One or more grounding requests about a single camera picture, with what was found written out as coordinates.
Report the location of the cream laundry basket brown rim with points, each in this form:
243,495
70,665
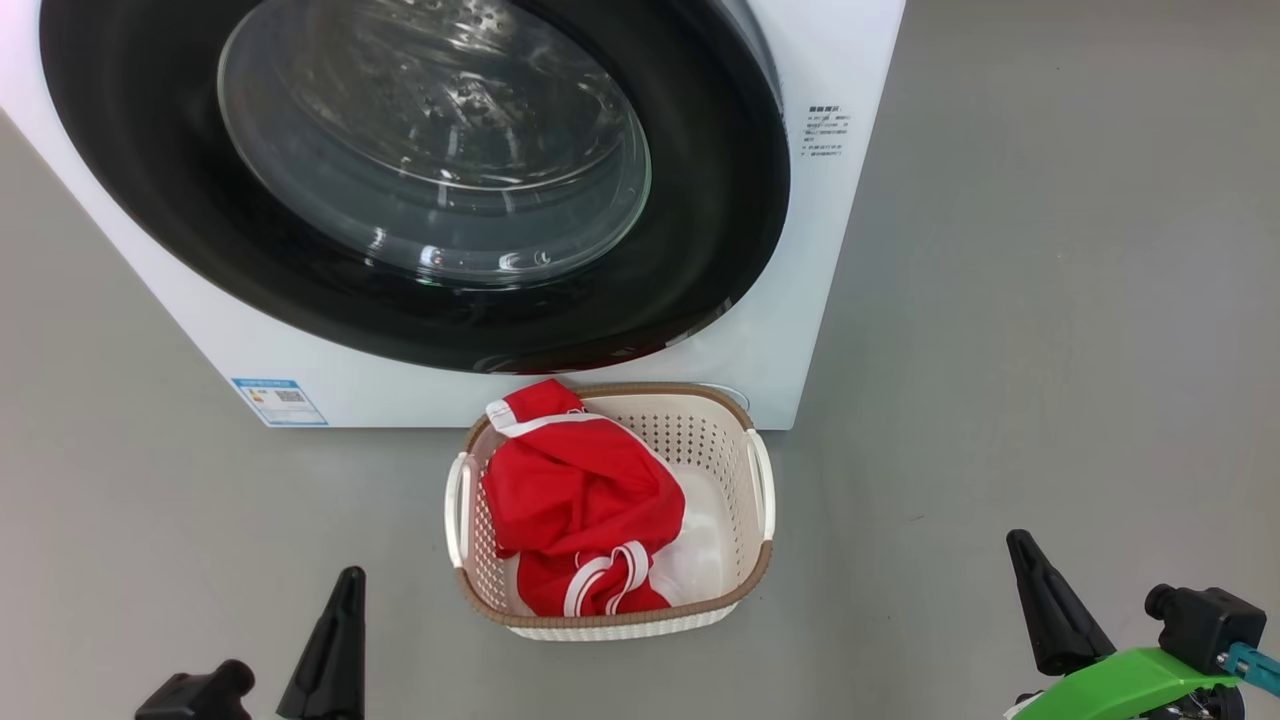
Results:
725,470

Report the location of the teal right camera connector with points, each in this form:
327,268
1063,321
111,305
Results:
1250,668

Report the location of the red and white garment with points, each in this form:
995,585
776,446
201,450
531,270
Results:
580,500

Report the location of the blue energy label sticker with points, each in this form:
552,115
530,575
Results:
280,402

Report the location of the black round glass washer door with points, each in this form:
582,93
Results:
700,200

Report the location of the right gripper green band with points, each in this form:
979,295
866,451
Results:
1120,690

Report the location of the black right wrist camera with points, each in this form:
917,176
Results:
1210,625

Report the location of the white front-load washing machine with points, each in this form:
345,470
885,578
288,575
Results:
850,300

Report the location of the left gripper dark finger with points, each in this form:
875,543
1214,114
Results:
352,660
315,680

